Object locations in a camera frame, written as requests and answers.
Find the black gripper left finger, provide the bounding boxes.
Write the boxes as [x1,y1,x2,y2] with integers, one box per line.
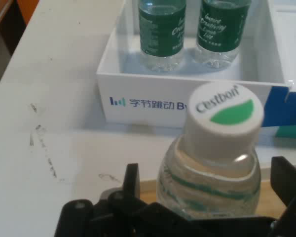
[54,162,179,237]

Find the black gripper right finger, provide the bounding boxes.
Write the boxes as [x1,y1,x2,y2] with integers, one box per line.
[266,156,296,237]

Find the green-label water bottle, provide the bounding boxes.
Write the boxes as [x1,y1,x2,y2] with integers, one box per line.
[156,81,265,220]
[137,0,187,73]
[192,0,252,71]

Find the orange toy building block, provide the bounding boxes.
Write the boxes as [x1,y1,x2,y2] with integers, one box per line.
[14,0,32,25]

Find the white acrylic organizer box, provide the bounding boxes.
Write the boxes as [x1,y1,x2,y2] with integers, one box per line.
[96,0,296,129]

